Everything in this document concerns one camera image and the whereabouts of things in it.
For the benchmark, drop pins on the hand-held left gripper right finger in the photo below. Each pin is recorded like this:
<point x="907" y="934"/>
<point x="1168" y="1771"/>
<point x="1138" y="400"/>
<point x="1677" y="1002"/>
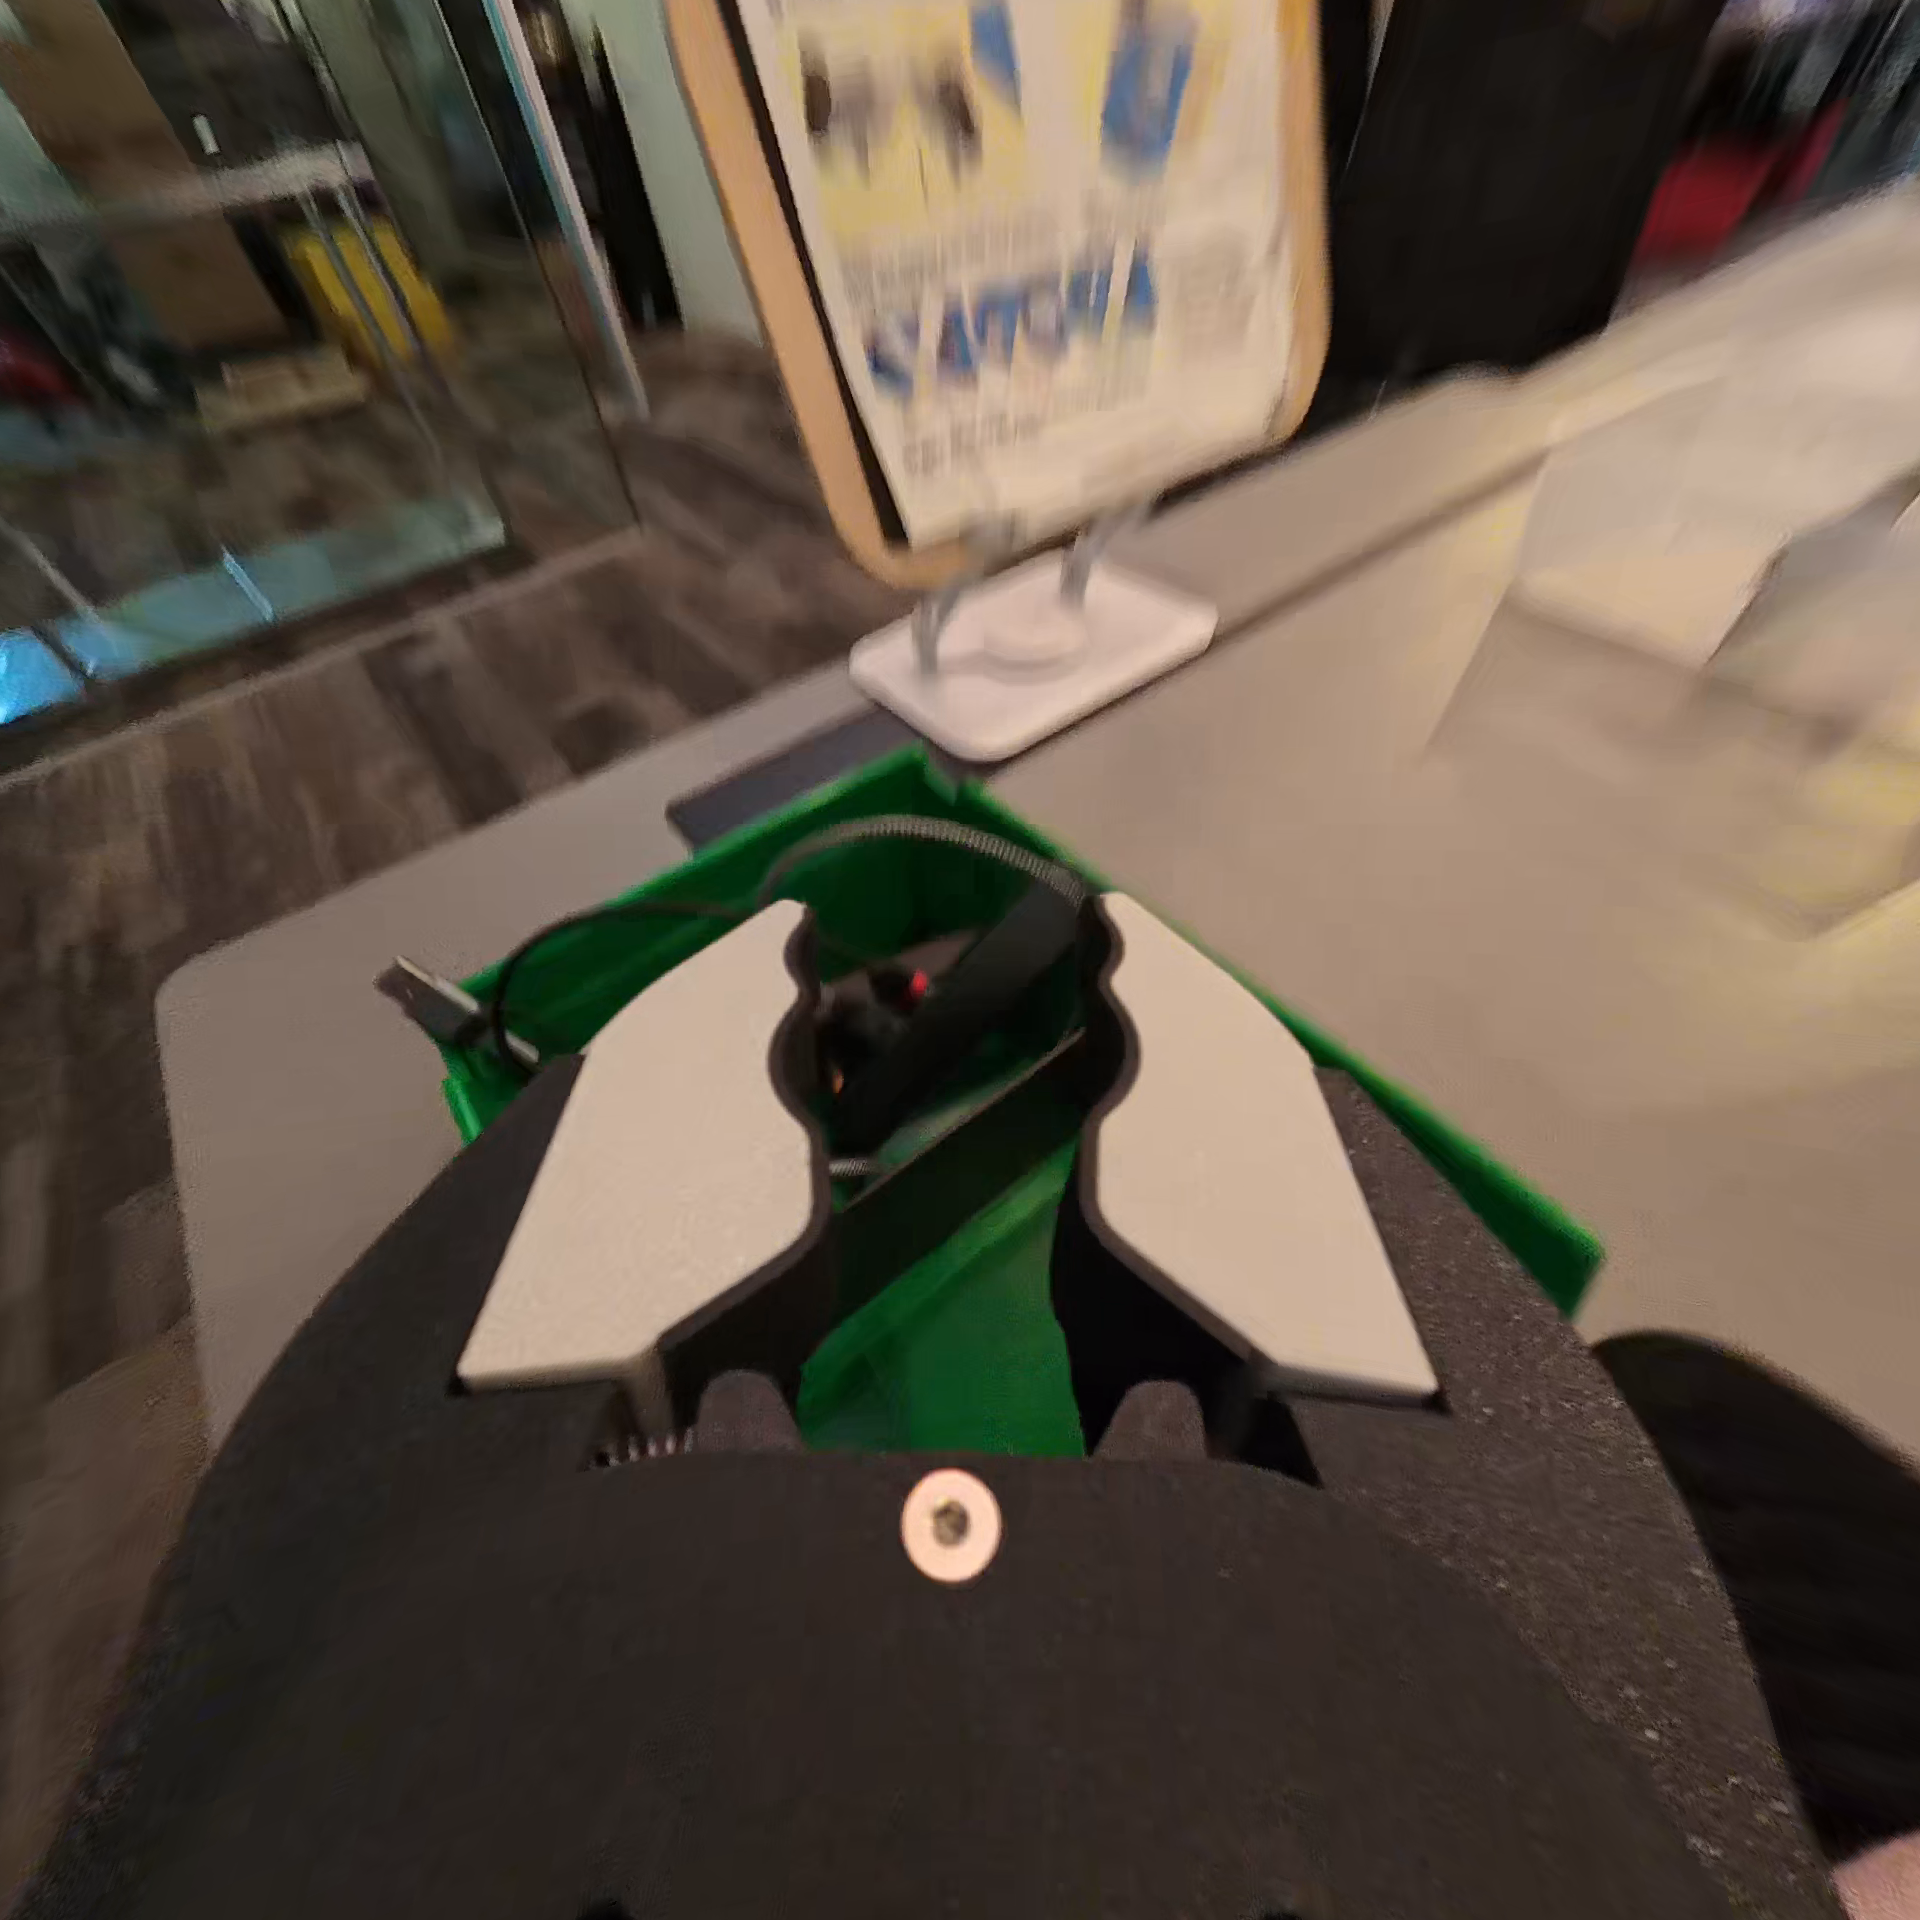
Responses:
<point x="1245" y="1171"/>

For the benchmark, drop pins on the grey USB hub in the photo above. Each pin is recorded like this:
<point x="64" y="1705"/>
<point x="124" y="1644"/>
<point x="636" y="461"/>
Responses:
<point x="963" y="1019"/>

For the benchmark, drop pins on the black desk slot cover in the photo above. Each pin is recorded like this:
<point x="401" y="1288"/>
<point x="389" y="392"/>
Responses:
<point x="781" y="781"/>

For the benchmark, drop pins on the clear plastic bin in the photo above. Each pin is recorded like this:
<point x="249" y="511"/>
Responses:
<point x="1651" y="570"/>

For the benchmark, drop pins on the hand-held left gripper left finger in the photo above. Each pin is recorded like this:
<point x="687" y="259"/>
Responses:
<point x="662" y="1187"/>

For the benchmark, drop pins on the wooden instruction sign board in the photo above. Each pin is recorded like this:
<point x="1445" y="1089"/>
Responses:
<point x="1037" y="268"/>

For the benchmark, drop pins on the green plastic bin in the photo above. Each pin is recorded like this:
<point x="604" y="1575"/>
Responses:
<point x="963" y="1349"/>

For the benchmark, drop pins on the glass partition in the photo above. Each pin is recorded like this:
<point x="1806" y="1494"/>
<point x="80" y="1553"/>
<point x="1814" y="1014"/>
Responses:
<point x="228" y="453"/>

